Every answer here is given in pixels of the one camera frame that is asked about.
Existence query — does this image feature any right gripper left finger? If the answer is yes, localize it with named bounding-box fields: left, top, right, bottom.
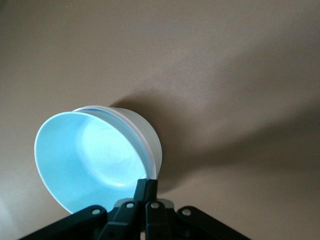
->
left=23, top=179, right=149, bottom=240

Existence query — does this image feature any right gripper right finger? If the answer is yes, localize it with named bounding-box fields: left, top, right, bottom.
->
left=144, top=179, right=248, bottom=240

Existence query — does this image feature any pink plastic bowl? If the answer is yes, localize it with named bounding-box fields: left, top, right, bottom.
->
left=72, top=105, right=159, bottom=181

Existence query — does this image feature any blue plastic bowl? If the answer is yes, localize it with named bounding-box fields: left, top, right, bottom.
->
left=33, top=108, right=152, bottom=216

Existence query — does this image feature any white plastic bowl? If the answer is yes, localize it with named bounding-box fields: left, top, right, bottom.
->
left=109, top=105, right=164, bottom=180

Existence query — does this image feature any brown table cover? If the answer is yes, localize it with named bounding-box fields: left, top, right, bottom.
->
left=0, top=0, right=320, bottom=240

